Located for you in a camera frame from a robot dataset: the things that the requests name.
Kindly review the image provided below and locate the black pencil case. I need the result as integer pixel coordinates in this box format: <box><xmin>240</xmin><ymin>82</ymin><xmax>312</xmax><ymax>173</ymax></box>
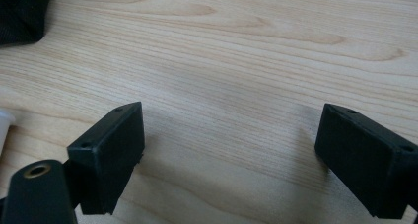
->
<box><xmin>0</xmin><ymin>0</ymin><xmax>54</xmax><ymax>48</ymax></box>

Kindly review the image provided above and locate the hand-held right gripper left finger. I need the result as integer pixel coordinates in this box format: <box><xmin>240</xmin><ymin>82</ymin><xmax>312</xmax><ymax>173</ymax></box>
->
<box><xmin>66</xmin><ymin>101</ymin><xmax>146</xmax><ymax>216</ymax></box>

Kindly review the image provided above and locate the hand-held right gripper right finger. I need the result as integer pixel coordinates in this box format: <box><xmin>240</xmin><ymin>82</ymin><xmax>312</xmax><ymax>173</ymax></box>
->
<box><xmin>313</xmin><ymin>102</ymin><xmax>418</xmax><ymax>220</ymax></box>

